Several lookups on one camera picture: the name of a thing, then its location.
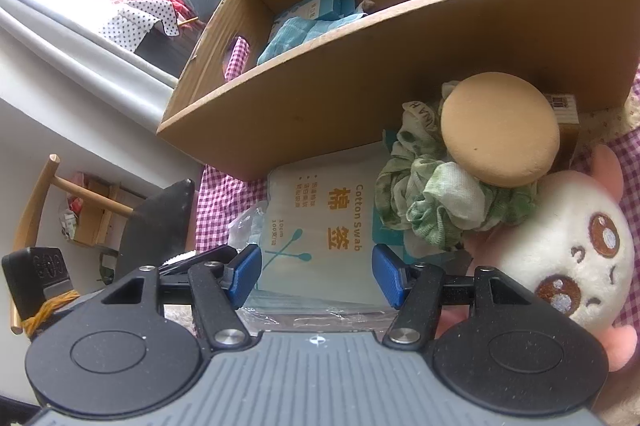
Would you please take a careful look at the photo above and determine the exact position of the wooden crate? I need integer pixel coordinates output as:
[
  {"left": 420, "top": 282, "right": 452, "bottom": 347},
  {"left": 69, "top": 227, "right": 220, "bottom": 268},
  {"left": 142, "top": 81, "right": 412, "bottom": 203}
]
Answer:
[{"left": 60, "top": 171, "right": 123, "bottom": 249}]

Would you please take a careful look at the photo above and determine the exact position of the small brown carton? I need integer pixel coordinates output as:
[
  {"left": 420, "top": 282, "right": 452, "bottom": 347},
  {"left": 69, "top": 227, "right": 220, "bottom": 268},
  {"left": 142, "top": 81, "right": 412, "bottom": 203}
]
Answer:
[{"left": 542, "top": 92, "right": 582, "bottom": 172}]

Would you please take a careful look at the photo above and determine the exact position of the cotton swab pack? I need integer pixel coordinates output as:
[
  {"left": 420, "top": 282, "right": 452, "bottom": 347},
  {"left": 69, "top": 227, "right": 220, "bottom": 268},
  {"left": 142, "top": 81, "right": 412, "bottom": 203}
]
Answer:
[{"left": 266, "top": 141, "right": 401, "bottom": 307}]

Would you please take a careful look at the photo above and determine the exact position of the brown cardboard box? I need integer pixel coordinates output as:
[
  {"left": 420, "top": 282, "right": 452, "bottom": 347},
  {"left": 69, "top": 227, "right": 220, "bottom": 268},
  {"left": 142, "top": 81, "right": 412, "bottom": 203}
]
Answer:
[{"left": 156, "top": 0, "right": 640, "bottom": 181}]

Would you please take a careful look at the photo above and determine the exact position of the white fluffy cushion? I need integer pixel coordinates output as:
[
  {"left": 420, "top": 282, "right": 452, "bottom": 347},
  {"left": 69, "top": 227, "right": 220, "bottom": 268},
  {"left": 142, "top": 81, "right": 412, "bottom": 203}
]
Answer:
[{"left": 160, "top": 251, "right": 201, "bottom": 268}]

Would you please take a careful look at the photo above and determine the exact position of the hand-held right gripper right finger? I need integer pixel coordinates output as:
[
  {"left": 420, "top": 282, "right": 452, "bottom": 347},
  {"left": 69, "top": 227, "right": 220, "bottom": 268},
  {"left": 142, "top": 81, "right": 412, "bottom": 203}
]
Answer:
[{"left": 371, "top": 243, "right": 535, "bottom": 348}]

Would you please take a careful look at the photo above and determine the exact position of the green scrunchie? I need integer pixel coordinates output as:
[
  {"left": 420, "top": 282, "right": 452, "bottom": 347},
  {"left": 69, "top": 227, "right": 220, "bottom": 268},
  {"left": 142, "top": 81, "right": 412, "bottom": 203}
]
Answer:
[{"left": 376, "top": 81, "right": 541, "bottom": 252}]

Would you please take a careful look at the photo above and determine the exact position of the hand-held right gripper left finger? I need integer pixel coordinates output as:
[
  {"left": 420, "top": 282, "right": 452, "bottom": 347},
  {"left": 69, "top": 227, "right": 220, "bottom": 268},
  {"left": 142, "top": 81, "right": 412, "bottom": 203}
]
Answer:
[{"left": 100, "top": 245, "right": 264, "bottom": 352}]

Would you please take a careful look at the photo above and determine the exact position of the black embossed block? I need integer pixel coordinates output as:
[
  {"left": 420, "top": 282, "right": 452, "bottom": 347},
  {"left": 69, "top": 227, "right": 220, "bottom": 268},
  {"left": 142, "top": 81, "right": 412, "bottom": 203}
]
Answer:
[{"left": 1, "top": 246, "right": 72, "bottom": 322}]

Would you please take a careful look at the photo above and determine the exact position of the teal towel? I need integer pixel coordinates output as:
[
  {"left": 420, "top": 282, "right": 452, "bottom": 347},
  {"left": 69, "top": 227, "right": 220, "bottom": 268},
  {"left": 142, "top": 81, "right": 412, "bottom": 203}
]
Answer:
[{"left": 257, "top": 14, "right": 371, "bottom": 64}]

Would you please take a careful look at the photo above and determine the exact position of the black chair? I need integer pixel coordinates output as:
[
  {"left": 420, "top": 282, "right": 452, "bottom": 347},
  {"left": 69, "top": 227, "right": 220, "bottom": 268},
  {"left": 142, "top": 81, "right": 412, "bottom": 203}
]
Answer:
[{"left": 117, "top": 179, "right": 196, "bottom": 267}]

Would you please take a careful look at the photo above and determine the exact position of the pink plush toy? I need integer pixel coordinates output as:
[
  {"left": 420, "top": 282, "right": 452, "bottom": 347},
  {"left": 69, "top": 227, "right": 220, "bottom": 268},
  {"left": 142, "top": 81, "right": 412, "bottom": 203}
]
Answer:
[{"left": 435, "top": 143, "right": 640, "bottom": 372}]

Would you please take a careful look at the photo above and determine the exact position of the white curtain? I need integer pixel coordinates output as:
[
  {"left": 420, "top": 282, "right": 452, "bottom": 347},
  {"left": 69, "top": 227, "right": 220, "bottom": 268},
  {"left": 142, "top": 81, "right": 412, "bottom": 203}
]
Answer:
[{"left": 0, "top": 0, "right": 178, "bottom": 87}]

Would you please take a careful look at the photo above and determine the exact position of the white polka dot cloth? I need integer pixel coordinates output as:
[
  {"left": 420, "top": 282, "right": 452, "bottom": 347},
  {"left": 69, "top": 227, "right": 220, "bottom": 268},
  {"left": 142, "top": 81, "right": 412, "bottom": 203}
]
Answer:
[{"left": 100, "top": 0, "right": 181, "bottom": 54}]

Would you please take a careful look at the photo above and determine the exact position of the dark grey cabinet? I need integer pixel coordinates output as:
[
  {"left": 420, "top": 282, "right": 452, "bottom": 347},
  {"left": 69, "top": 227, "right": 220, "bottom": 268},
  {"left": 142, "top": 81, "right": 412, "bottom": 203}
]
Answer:
[{"left": 135, "top": 26, "right": 206, "bottom": 74}]

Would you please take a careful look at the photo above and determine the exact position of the light blue box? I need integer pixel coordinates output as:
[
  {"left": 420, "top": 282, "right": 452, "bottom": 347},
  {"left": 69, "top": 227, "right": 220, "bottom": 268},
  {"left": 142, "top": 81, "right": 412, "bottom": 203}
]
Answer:
[{"left": 272, "top": 0, "right": 358, "bottom": 42}]

